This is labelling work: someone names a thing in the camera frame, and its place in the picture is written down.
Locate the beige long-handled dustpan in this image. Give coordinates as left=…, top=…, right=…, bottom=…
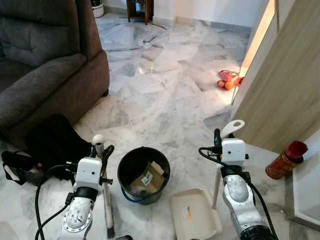
left=170, top=120, right=246, bottom=240

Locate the black round bucket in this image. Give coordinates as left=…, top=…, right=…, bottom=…
left=117, top=146, right=172, bottom=206

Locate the black backpack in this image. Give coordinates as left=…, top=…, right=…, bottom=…
left=0, top=114, right=96, bottom=187

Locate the cardboard piece with label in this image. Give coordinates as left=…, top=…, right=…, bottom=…
left=129, top=160, right=167, bottom=195

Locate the red orange toy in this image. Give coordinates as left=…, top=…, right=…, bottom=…
left=217, top=70, right=243, bottom=91

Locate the red bottle with red cap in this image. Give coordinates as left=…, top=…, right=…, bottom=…
left=265, top=141, right=309, bottom=180

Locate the grey brown fabric sofa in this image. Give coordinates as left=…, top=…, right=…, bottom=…
left=0, top=0, right=111, bottom=150

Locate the light wood panel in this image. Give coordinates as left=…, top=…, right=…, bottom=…
left=231, top=0, right=320, bottom=155

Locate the white pot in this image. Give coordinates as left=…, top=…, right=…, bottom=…
left=90, top=0, right=105, bottom=18

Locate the brown wooden side table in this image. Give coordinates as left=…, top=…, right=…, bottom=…
left=126, top=0, right=154, bottom=25

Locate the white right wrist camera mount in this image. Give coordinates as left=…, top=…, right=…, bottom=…
left=221, top=139, right=247, bottom=168

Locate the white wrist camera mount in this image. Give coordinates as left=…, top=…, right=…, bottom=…
left=221, top=139, right=247, bottom=168
left=76, top=157, right=104, bottom=190

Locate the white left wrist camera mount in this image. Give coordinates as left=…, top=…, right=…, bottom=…
left=76, top=157, right=104, bottom=190

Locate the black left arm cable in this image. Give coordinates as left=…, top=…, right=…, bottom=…
left=35, top=162, right=78, bottom=240

